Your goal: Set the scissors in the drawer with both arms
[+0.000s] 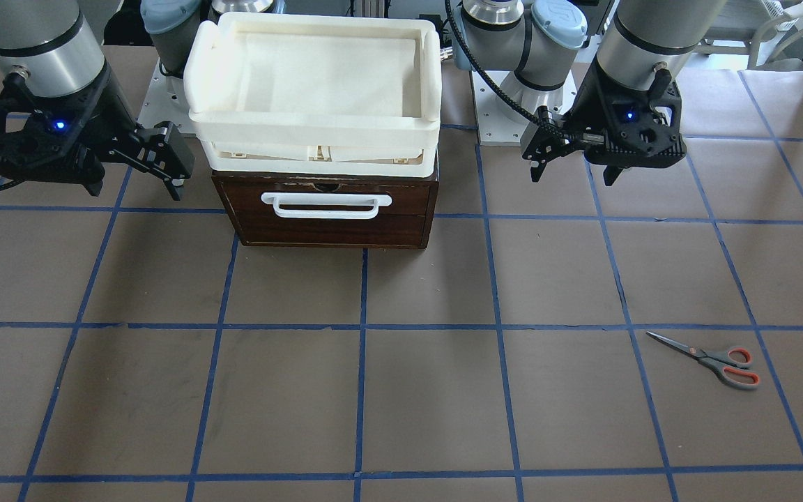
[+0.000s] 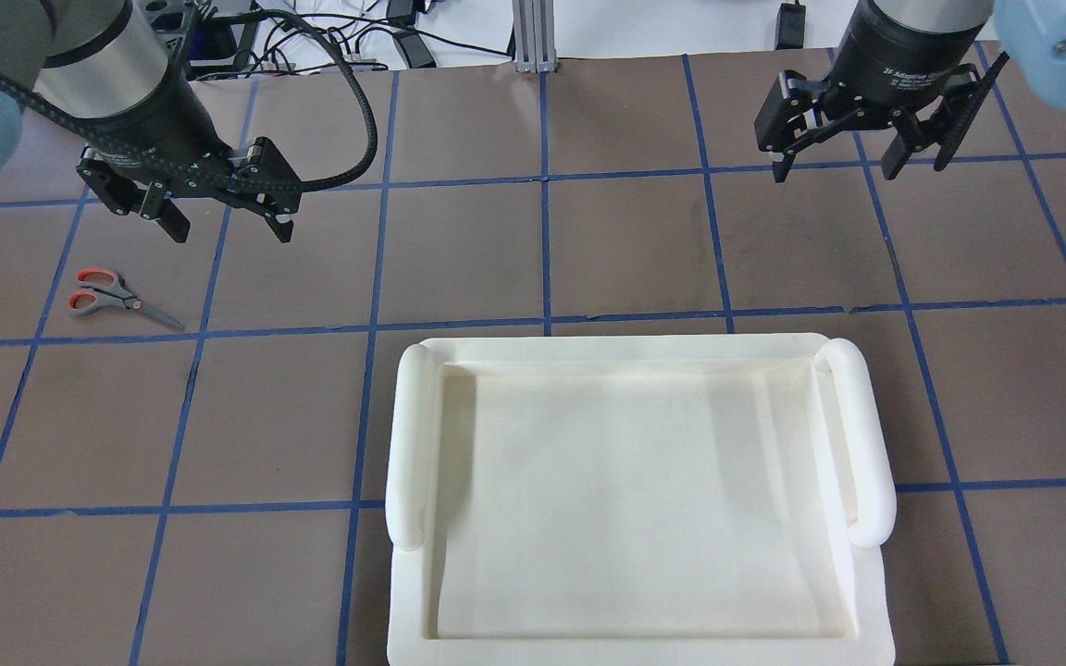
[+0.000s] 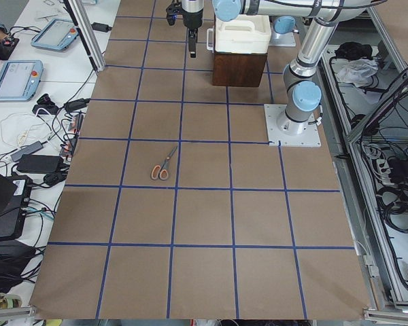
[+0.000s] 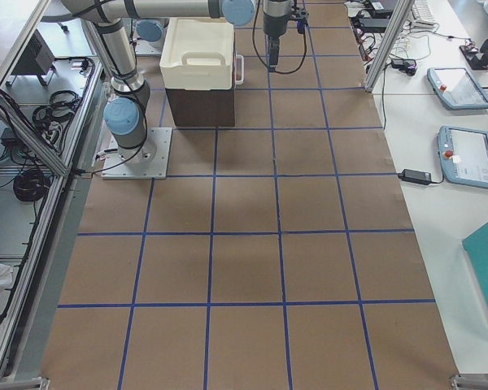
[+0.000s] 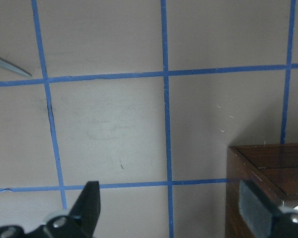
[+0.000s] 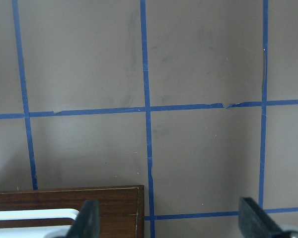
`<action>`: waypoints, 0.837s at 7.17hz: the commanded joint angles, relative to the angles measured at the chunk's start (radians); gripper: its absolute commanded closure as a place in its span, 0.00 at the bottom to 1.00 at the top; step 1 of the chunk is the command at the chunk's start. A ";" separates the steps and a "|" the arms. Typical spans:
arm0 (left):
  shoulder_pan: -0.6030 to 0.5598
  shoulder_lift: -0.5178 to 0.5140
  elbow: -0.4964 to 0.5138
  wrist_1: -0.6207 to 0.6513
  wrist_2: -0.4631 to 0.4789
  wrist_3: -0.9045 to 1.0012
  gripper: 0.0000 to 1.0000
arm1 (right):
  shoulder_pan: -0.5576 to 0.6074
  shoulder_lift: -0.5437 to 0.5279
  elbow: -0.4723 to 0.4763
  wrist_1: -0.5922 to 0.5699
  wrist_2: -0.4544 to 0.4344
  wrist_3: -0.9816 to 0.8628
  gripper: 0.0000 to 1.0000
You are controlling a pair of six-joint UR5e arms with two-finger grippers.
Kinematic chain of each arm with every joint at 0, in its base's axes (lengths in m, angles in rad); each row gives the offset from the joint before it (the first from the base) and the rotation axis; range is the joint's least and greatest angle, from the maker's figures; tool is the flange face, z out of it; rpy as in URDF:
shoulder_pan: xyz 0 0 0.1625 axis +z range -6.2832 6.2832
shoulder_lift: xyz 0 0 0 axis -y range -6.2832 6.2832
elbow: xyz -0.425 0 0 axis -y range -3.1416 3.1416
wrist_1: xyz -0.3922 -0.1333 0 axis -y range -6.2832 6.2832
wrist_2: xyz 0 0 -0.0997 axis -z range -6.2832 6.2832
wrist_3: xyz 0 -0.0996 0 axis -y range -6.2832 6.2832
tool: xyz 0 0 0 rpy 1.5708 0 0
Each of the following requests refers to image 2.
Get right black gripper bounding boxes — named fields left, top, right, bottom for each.
left=754, top=9, right=1007, bottom=184

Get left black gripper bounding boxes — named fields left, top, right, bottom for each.
left=77, top=70, right=302, bottom=244

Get grey orange scissors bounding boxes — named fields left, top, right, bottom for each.
left=67, top=269, right=185, bottom=332

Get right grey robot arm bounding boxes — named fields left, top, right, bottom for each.
left=753, top=1, right=1066, bottom=184

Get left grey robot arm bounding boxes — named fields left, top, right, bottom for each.
left=0, top=1, right=298, bottom=243

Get black power adapter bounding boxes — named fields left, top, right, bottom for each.
left=774, top=1, right=807, bottom=51

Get white plastic tray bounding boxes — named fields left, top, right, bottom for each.
left=384, top=332, right=897, bottom=665

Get black corrugated cable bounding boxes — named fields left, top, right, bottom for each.
left=177, top=7, right=378, bottom=193

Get aluminium frame post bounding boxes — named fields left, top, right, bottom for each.
left=511, top=0, right=559, bottom=74

